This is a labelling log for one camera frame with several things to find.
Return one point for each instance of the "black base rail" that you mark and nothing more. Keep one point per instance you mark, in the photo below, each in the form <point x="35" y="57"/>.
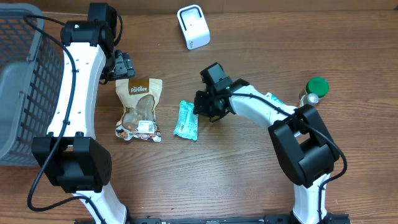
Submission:
<point x="211" y="221"/>

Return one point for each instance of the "brown snack pouch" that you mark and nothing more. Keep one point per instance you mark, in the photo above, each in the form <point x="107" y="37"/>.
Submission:
<point x="139" y="98"/>

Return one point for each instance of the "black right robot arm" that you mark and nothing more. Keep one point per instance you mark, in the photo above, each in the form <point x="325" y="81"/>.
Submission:
<point x="304" y="148"/>

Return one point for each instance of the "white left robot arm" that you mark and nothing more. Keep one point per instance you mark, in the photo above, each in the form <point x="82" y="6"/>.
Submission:
<point x="69" y="155"/>

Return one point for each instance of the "green tissue pack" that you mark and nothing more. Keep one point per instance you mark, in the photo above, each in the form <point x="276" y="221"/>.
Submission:
<point x="274" y="98"/>

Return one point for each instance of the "yellow dish soap bottle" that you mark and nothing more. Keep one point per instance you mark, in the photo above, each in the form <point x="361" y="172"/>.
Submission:
<point x="309" y="99"/>

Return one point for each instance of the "teal snack wrapper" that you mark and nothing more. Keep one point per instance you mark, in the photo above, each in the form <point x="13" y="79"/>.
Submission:
<point x="187" y="122"/>

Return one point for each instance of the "white barcode scanner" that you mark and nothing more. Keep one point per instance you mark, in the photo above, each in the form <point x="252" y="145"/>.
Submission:
<point x="193" y="26"/>

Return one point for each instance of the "grey plastic mesh basket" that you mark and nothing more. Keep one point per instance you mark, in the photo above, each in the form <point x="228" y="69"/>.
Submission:
<point x="31" y="76"/>

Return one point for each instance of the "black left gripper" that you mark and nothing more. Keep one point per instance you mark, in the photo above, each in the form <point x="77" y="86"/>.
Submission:
<point x="125" y="68"/>

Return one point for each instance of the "green lid jar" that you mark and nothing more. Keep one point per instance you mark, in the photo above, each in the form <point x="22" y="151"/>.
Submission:
<point x="316" y="85"/>

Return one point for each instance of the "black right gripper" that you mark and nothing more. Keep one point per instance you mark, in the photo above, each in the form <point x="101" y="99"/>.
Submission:
<point x="202" y="109"/>

